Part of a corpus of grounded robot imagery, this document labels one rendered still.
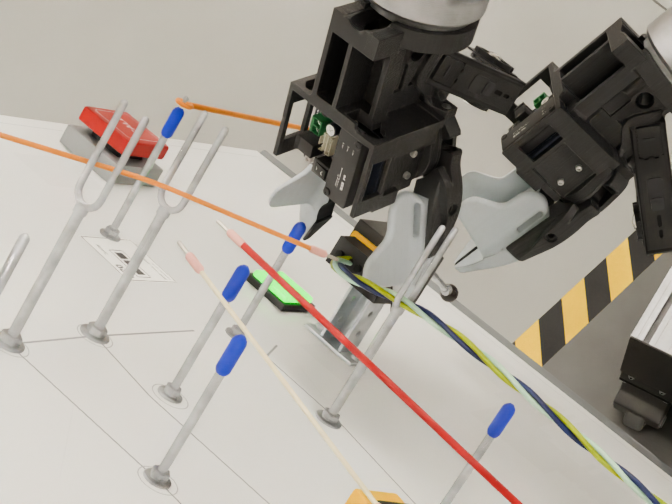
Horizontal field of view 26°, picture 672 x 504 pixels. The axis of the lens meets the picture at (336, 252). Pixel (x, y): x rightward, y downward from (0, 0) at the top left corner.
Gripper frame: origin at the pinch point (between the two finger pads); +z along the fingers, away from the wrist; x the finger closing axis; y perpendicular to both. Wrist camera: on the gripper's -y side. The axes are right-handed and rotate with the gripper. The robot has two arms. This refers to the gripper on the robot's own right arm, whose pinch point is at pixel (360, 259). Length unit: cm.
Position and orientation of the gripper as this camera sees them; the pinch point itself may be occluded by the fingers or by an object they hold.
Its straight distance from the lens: 95.4
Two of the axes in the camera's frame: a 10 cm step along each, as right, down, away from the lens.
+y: -7.0, 3.0, -6.5
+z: -2.3, 7.6, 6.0
